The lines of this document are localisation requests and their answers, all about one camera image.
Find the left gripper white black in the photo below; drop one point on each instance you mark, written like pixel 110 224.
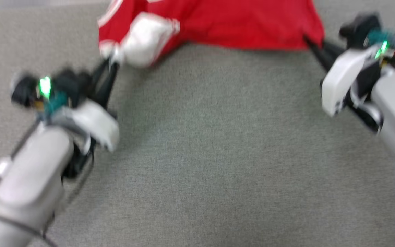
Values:
pixel 94 123

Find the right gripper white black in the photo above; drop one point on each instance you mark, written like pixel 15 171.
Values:
pixel 345 79

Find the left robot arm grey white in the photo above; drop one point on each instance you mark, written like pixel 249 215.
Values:
pixel 29 178

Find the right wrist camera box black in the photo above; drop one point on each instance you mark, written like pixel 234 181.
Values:
pixel 358 27

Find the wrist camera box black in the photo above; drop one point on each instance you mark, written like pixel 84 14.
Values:
pixel 358 27
pixel 26 91

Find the grey fabric work surface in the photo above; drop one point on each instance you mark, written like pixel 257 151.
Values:
pixel 218 154

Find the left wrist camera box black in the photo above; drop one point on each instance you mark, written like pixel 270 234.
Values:
pixel 26 91

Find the red and white garment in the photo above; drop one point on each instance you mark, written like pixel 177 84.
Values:
pixel 245 24

